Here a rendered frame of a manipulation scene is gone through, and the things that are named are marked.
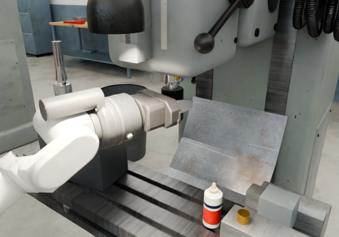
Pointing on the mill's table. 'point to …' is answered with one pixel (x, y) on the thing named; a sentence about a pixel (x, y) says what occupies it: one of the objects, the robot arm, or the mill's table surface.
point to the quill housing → (184, 29)
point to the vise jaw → (254, 226)
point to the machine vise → (305, 226)
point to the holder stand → (101, 167)
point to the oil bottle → (212, 206)
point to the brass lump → (243, 217)
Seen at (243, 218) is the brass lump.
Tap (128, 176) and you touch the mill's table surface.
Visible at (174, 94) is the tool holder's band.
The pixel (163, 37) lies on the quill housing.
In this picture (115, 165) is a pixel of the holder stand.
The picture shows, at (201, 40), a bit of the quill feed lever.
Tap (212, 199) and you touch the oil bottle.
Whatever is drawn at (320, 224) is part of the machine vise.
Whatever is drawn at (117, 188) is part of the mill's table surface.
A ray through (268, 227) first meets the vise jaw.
